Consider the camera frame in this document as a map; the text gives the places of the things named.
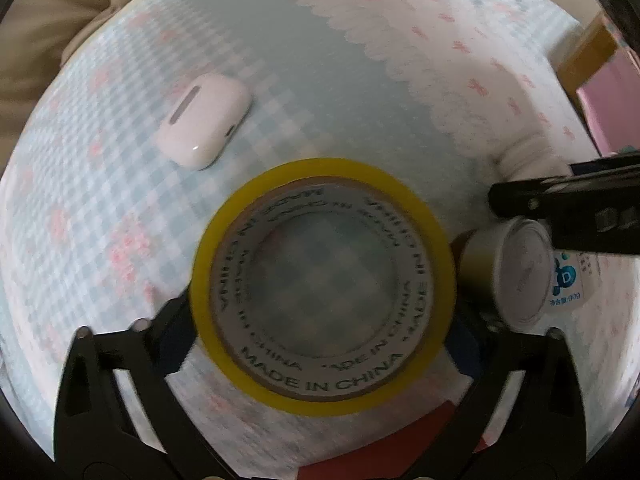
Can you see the white earbud case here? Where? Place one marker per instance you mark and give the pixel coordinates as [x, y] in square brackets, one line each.
[202, 120]

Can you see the beige cushion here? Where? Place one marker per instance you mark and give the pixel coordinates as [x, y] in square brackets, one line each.
[45, 25]

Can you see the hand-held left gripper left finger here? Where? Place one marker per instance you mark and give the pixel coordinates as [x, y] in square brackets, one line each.
[172, 322]

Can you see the white bottle blue label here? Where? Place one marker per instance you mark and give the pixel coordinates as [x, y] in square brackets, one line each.
[572, 280]

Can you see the yellow tape roll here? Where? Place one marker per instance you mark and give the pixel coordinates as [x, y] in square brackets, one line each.
[320, 397]

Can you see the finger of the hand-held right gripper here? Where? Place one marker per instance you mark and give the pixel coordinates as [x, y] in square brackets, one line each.
[525, 199]

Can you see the white lace cloth pink bows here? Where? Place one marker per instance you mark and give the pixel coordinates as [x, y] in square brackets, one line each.
[450, 50]

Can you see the red flat sheet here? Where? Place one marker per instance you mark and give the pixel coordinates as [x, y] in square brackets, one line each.
[400, 440]

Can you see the blue checked tablecloth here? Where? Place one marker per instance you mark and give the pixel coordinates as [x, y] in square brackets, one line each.
[125, 220]

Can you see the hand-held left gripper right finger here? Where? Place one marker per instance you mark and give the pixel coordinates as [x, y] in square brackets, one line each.
[467, 355]

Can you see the brown cardboard box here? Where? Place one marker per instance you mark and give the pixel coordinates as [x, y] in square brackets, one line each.
[590, 55]

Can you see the small white-lidded jar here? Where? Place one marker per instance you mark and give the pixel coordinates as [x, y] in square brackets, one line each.
[527, 275]

